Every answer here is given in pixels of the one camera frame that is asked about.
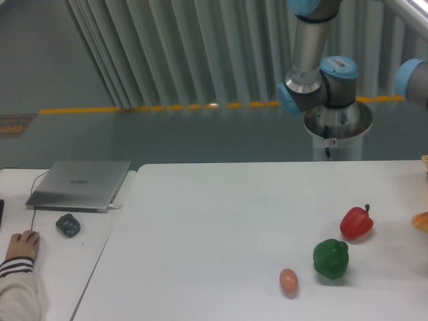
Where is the black mouse cable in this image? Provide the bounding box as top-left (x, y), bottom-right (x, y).
top-left (29, 169), bottom-right (50, 232)

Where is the white pleated curtain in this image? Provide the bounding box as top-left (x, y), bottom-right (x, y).
top-left (69, 1), bottom-right (427, 109)

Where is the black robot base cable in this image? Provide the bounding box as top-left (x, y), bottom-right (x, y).
top-left (323, 125), bottom-right (333, 162)

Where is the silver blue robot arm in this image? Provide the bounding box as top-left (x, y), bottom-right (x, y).
top-left (277, 1), bottom-right (427, 114)

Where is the red bell pepper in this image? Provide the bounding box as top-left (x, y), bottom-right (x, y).
top-left (340, 204), bottom-right (374, 239)

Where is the dark grey plastic holder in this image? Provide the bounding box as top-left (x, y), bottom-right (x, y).
top-left (56, 213), bottom-right (81, 238)

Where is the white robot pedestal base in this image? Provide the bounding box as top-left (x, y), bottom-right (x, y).
top-left (304, 101), bottom-right (373, 161)

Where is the person's hand on mouse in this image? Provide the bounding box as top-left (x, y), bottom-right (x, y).
top-left (5, 230), bottom-right (39, 260)

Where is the striped white sleeve forearm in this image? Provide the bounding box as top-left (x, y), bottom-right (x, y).
top-left (1, 256), bottom-right (41, 320)

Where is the silver closed laptop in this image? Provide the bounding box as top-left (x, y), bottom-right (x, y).
top-left (26, 160), bottom-right (131, 213)

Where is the green bell pepper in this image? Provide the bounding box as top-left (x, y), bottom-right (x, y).
top-left (312, 239), bottom-right (349, 280)

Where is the wooden box corner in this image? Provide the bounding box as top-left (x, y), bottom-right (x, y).
top-left (421, 155), bottom-right (428, 170)

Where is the triangular golden bread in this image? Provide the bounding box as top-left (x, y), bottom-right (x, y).
top-left (411, 212), bottom-right (428, 233)

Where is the brown egg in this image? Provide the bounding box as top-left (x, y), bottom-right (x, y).
top-left (279, 268), bottom-right (298, 294)

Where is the black keyboard edge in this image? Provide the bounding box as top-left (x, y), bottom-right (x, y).
top-left (0, 199), bottom-right (5, 227)

